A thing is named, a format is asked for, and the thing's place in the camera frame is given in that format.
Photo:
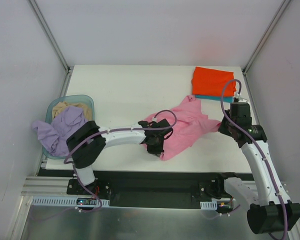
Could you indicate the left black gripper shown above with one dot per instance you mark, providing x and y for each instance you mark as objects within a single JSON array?
[{"x": 155, "y": 148}]

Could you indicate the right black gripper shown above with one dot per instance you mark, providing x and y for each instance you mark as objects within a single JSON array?
[{"x": 225, "y": 127}]

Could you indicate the pink t shirt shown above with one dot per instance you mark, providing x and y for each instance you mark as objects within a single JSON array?
[{"x": 191, "y": 125}]

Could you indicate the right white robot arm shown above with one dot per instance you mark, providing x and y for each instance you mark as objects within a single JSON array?
[{"x": 270, "y": 209}]

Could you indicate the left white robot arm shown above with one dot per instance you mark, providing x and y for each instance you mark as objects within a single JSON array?
[{"x": 86, "y": 144}]

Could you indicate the folded teal t shirt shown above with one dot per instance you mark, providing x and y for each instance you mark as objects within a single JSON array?
[{"x": 215, "y": 98}]

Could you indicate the folded orange t shirt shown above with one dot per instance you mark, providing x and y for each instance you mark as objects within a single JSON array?
[{"x": 209, "y": 82}]

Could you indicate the teal plastic basket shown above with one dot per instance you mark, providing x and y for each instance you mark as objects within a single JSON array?
[{"x": 79, "y": 98}]

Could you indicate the lavender t shirt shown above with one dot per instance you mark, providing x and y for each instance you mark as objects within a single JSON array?
[{"x": 53, "y": 136}]

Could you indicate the beige t shirt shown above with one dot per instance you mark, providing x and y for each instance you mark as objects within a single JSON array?
[{"x": 62, "y": 105}]

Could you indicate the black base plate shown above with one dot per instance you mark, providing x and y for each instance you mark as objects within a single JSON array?
[{"x": 137, "y": 189}]

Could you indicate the right white cable duct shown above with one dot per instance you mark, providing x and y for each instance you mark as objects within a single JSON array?
[{"x": 209, "y": 205}]

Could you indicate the white cable duct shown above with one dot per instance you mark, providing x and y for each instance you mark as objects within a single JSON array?
[
  {"x": 56, "y": 201},
  {"x": 209, "y": 205}
]

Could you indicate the left white cable duct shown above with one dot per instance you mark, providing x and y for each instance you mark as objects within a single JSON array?
[{"x": 56, "y": 201}]

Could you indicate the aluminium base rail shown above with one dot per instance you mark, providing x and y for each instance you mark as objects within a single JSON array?
[{"x": 40, "y": 185}]

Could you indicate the right aluminium frame post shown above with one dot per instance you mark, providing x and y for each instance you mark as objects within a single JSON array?
[{"x": 266, "y": 35}]

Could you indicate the aluminium frame post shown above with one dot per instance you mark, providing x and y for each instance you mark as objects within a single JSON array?
[
  {"x": 49, "y": 34},
  {"x": 266, "y": 35}
]

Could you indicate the left aluminium frame post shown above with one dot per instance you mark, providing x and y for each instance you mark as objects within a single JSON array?
[{"x": 49, "y": 34}]

